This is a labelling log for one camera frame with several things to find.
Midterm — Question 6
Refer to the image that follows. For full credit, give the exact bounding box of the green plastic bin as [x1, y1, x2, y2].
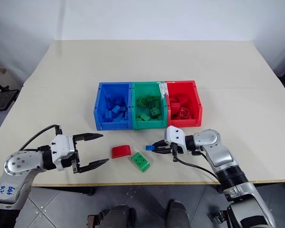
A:
[131, 81, 168, 130]

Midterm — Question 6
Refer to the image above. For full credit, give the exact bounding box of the dark rounded shape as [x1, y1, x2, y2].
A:
[166, 200, 190, 228]
[100, 205, 137, 228]

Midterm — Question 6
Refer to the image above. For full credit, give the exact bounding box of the black mesh stand base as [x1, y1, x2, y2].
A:
[0, 89, 20, 113]

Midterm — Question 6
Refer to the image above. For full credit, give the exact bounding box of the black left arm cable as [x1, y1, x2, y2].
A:
[18, 124, 64, 152]

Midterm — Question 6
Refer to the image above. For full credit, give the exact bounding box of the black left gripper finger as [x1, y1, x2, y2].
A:
[77, 158, 110, 175]
[72, 133, 104, 143]

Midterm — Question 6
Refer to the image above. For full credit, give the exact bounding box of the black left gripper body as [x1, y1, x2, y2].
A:
[61, 139, 83, 176]

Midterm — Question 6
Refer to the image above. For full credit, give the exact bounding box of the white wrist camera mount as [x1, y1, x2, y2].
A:
[164, 125, 187, 152]
[50, 134, 76, 172]

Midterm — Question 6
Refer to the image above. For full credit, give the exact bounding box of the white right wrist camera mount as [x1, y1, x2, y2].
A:
[164, 125, 187, 152]

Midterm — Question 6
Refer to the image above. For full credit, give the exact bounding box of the red curved block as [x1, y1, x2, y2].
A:
[111, 143, 132, 160]

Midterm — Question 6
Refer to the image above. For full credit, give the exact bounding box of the red plastic bin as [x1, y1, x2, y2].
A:
[164, 80, 203, 128]

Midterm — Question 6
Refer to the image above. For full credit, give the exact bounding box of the white torn tape label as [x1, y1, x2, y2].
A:
[157, 80, 169, 100]

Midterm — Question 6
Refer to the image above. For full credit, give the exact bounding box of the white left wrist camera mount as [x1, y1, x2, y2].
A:
[50, 134, 76, 172]

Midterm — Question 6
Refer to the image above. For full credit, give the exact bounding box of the black stand rod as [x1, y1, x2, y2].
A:
[0, 76, 10, 92]

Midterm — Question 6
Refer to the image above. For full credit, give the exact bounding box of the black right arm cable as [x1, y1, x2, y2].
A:
[171, 142, 220, 182]

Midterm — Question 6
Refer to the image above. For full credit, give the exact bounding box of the green studded block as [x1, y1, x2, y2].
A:
[130, 152, 152, 173]

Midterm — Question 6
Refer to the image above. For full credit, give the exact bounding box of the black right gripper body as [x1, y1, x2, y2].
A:
[165, 142, 184, 155]

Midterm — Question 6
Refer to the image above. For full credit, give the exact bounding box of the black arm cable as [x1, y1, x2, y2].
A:
[171, 142, 220, 182]
[18, 124, 64, 152]

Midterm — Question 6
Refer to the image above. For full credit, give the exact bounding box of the blue plastic bin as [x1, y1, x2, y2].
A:
[93, 82, 134, 131]

